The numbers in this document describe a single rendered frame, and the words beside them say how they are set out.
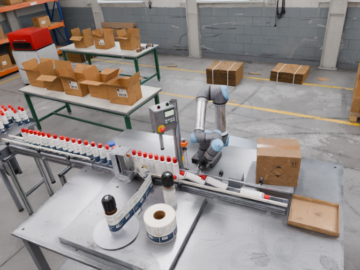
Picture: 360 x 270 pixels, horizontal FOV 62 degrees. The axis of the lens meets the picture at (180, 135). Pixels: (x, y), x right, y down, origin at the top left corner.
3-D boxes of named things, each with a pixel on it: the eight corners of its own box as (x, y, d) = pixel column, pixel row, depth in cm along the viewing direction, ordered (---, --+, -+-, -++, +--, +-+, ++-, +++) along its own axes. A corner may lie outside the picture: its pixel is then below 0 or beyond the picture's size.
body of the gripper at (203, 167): (194, 167, 214) (201, 157, 206) (199, 160, 221) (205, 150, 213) (203, 173, 214) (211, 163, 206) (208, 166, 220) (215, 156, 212)
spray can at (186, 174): (202, 187, 229) (178, 176, 229) (204, 181, 232) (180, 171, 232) (204, 184, 225) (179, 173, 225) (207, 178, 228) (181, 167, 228)
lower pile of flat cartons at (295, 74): (269, 80, 611) (269, 70, 599) (277, 72, 648) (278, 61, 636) (302, 85, 578) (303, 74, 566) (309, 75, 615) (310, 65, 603)
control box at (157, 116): (151, 129, 228) (148, 106, 218) (171, 122, 234) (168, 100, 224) (157, 135, 220) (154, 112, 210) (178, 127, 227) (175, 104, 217)
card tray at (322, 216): (287, 224, 197) (287, 220, 195) (292, 197, 217) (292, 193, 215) (338, 237, 185) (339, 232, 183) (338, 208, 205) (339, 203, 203)
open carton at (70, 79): (59, 96, 432) (51, 72, 413) (81, 84, 465) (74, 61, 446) (79, 100, 415) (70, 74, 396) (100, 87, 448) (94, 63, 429)
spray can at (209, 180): (225, 191, 223) (201, 179, 228) (229, 185, 223) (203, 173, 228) (225, 191, 218) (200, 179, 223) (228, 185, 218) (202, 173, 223)
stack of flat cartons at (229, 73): (205, 83, 627) (205, 68, 610) (215, 74, 667) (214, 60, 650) (235, 86, 600) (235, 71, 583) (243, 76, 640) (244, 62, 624)
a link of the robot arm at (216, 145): (224, 140, 204) (224, 148, 198) (217, 150, 211) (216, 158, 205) (214, 135, 203) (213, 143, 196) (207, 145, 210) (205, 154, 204)
